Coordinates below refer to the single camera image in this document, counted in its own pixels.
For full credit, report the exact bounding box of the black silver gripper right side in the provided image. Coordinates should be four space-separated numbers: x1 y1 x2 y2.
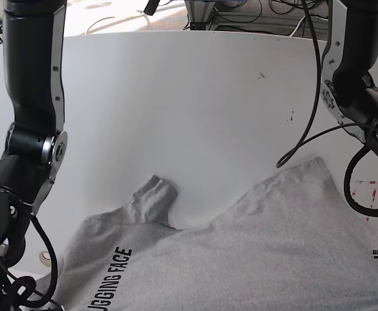
0 239 63 310

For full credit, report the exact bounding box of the grey T-shirt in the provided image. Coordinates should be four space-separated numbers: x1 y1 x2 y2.
53 157 378 310

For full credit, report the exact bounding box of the black robot arm right side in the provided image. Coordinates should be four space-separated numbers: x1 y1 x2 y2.
0 1 67 310

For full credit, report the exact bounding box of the black robot arm left side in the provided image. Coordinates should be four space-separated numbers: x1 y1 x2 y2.
320 1 378 218

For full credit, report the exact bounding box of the left table grommet hole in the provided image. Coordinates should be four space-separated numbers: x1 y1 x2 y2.
39 251 52 268

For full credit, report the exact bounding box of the red tape rectangle marker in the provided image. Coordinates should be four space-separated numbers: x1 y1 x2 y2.
351 180 378 209

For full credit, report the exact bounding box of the black arm cable left side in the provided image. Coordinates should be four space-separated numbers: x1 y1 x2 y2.
275 0 378 226

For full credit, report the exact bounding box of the white floor cable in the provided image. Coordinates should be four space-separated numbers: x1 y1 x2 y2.
289 14 309 38

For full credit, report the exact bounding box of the aluminium frame stand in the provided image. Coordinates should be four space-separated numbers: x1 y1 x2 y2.
184 1 219 30

